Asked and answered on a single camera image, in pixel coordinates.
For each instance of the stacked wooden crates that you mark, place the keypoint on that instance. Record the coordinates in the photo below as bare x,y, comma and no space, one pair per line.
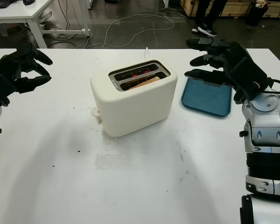
233,7

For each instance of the blue plastic tray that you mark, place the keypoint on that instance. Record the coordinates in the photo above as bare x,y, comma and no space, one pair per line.
205,100

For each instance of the black trash bin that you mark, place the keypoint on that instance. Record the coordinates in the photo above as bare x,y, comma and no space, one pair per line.
256,14

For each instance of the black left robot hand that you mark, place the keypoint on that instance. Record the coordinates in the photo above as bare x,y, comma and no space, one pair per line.
4,65

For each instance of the white desk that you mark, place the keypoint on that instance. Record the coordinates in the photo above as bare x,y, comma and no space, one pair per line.
14,14

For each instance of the white sneaker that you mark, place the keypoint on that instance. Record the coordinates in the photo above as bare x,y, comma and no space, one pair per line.
45,18

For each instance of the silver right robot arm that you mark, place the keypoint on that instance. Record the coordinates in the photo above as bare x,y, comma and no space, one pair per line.
266,116

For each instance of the brown toast slice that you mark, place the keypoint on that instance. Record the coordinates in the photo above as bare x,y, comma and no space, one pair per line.
144,83

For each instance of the black laptop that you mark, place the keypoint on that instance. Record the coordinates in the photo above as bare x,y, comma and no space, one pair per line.
0,3

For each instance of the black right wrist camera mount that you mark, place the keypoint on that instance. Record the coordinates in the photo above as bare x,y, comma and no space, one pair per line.
247,79

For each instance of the black computer mouse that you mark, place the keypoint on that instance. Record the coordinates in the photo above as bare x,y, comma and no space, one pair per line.
28,2

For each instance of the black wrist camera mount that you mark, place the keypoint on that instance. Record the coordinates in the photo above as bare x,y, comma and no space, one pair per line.
4,87
247,79

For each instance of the cream two-slot toaster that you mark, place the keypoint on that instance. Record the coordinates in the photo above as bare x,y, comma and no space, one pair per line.
135,109

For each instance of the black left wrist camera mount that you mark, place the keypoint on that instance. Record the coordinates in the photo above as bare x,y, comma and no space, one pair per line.
4,87

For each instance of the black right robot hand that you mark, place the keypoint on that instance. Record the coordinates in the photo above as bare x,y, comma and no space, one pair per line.
236,50

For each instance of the person with black trousers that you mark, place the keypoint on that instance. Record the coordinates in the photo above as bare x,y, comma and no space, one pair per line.
200,14

